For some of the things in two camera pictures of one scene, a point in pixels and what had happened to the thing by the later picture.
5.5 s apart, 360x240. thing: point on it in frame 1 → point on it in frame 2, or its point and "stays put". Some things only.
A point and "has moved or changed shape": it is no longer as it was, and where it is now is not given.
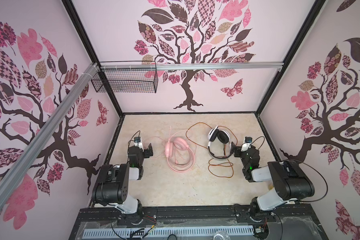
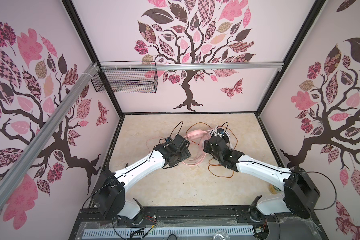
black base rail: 294,222 stays put
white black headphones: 224,136 stays put
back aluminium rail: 240,66 stays put
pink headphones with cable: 180,157 has moved or changed shape
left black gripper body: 145,151 → 181,147
